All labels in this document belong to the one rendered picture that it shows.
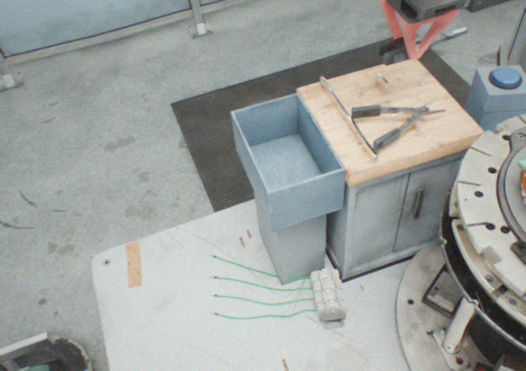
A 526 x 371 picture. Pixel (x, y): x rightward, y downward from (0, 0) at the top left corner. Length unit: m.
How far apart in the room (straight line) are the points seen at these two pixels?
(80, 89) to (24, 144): 0.40
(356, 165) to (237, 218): 0.37
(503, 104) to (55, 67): 2.42
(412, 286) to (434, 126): 0.28
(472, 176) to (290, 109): 0.29
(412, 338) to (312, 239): 0.21
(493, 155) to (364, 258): 0.30
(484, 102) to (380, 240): 0.27
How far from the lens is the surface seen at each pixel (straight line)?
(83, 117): 2.56
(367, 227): 0.81
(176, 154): 2.24
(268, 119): 0.80
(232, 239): 0.96
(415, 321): 0.87
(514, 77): 0.90
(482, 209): 0.63
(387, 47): 0.69
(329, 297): 0.85
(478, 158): 0.68
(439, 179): 0.81
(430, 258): 0.93
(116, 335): 0.92
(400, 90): 0.80
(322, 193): 0.70
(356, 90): 0.79
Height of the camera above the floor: 1.57
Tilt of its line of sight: 48 degrees down
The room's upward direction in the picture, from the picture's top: 6 degrees counter-clockwise
